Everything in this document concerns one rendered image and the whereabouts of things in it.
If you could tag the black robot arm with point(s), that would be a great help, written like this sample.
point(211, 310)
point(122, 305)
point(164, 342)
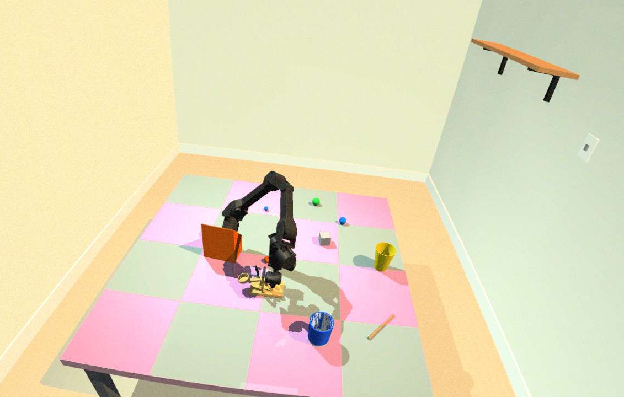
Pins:
point(286, 226)

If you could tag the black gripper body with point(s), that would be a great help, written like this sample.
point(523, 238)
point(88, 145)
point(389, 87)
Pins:
point(273, 277)

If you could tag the blue open cylinder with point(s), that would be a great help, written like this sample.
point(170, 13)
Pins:
point(320, 328)

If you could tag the yellow cup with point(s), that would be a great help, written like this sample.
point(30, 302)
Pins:
point(383, 255)

